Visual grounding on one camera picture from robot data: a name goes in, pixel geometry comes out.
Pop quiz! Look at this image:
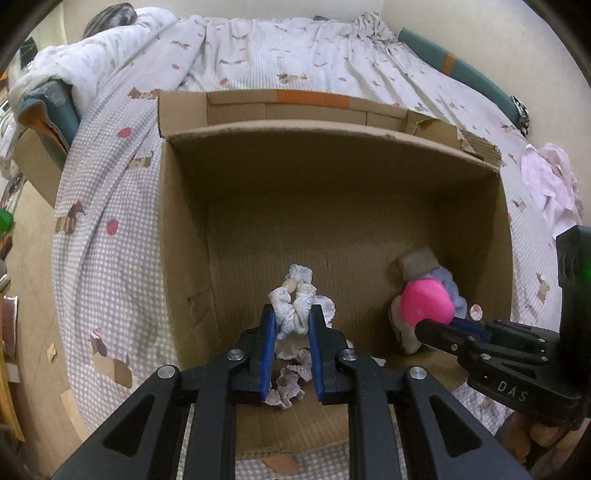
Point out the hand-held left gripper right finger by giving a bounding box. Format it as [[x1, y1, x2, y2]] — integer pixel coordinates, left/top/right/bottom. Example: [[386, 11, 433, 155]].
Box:
[[307, 305, 536, 480]]

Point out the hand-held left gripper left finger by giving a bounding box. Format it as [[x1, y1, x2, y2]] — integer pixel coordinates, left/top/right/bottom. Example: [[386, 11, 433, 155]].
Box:
[[51, 302, 282, 480]]

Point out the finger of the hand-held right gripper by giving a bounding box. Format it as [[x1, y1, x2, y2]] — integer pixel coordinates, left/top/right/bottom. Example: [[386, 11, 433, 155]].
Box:
[[450, 315, 497, 337], [414, 318, 491, 367]]

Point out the white soft ball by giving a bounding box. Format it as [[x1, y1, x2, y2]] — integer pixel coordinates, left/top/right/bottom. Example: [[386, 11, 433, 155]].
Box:
[[390, 295, 432, 355]]

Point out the light blue plush toy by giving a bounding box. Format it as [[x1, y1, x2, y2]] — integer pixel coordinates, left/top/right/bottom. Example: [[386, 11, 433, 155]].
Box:
[[427, 268, 469, 319]]

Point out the grey lace scrunchie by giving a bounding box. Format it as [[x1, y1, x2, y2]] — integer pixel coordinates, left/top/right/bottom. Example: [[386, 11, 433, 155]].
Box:
[[265, 348, 312, 409]]

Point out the white lace scrunchie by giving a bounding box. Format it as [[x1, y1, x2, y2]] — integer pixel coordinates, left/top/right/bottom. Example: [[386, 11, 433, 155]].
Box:
[[269, 264, 337, 361]]

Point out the brown foam block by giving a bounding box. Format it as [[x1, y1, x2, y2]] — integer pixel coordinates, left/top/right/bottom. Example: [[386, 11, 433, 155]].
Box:
[[398, 248, 439, 280]]

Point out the cardboard box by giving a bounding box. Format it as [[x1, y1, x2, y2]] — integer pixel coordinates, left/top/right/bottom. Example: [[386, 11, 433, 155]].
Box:
[[14, 127, 70, 208], [157, 90, 513, 462]]

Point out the person's right hand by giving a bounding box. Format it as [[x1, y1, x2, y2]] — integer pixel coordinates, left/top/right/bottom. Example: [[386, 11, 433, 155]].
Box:
[[499, 408, 575, 464]]

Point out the pink crumpled cloth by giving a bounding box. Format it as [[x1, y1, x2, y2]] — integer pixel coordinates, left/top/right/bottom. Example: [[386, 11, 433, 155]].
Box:
[[521, 142, 583, 238]]

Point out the black and white checked item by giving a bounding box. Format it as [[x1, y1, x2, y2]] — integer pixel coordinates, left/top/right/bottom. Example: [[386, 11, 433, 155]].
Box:
[[510, 95, 530, 136]]

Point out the checked printed bedsheet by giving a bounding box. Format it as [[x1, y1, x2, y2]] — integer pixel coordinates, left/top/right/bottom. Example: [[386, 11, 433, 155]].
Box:
[[51, 11, 591, 480]]

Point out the teal cushion with orange stripe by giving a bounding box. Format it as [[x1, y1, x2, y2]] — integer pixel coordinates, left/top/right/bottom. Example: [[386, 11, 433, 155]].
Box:
[[399, 28, 527, 125]]

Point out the cardboard box beside bed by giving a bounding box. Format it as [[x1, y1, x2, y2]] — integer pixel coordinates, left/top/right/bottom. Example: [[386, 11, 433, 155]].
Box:
[[14, 127, 70, 208]]

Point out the white printed duvet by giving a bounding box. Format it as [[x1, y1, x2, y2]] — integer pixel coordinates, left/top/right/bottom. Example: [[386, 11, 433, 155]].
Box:
[[9, 7, 208, 121]]

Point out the grey striped pillow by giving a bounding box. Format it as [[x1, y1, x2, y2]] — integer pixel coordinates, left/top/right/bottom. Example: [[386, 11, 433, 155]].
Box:
[[83, 2, 139, 38]]

